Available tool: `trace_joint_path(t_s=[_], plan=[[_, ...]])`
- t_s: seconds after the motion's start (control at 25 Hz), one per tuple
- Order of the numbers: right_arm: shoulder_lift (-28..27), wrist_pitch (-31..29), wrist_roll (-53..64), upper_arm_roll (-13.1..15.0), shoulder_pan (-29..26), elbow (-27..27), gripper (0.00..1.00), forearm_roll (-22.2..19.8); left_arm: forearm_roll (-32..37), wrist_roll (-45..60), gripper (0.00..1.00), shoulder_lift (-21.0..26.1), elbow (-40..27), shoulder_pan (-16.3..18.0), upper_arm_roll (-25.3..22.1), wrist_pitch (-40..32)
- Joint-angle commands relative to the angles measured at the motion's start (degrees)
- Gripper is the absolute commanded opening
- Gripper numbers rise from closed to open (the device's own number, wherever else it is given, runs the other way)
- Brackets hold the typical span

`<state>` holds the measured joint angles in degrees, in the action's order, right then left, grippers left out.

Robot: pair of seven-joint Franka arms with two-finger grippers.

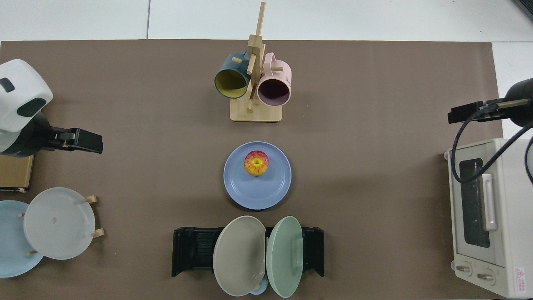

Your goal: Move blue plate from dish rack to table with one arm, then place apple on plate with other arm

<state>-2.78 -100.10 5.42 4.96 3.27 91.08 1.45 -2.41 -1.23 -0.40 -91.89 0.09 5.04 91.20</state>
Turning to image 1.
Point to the green plate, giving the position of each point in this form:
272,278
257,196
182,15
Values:
283,258

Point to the wooden peg plate rack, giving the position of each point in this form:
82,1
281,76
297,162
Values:
99,233

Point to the pale toaster oven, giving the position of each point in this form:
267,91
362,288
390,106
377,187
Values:
508,233

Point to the small blue round thing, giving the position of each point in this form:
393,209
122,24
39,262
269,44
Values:
260,288

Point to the red yellow apple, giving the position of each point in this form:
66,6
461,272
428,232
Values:
256,163

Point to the wooden cup stand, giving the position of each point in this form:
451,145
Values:
258,112

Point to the pink cup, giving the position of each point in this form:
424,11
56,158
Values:
279,71

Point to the dark teal cup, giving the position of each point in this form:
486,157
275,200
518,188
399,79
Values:
229,66

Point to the pale grey plate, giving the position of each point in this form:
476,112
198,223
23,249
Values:
58,225

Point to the black dish rack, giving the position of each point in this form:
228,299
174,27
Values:
195,250

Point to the light blue plate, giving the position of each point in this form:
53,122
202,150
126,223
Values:
10,241

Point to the dark grey equipment edge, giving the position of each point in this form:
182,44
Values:
526,6

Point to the beige grey plate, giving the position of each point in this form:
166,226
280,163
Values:
239,256

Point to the brown table cloth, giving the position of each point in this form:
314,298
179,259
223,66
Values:
354,83

